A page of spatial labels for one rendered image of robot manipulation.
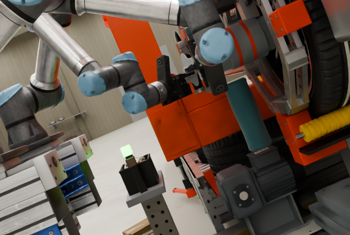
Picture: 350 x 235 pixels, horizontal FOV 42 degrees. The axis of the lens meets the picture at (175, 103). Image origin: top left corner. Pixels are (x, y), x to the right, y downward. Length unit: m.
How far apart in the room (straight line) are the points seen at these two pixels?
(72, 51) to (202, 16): 0.52
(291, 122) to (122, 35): 0.83
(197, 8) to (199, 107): 0.98
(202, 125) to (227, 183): 0.31
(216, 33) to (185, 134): 0.99
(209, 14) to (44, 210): 0.66
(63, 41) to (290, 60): 0.68
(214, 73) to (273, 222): 0.99
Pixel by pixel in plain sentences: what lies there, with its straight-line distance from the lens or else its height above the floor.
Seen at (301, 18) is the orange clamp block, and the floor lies 0.84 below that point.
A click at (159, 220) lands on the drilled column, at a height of 0.28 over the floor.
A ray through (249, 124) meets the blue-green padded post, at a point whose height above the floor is 0.58.
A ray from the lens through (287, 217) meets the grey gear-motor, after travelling 2.06.
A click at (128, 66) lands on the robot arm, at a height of 0.92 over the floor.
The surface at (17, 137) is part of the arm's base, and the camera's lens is 1.79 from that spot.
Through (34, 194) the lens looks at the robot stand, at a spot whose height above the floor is 0.69.
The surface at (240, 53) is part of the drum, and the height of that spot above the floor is 0.82.
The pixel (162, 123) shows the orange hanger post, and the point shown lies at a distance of 1.95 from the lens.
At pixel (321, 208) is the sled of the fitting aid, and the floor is 0.15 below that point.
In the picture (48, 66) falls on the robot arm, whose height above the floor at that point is 1.06.
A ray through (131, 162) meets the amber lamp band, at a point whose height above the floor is 0.59.
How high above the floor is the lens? 0.80
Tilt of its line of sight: 2 degrees down
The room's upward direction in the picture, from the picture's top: 23 degrees counter-clockwise
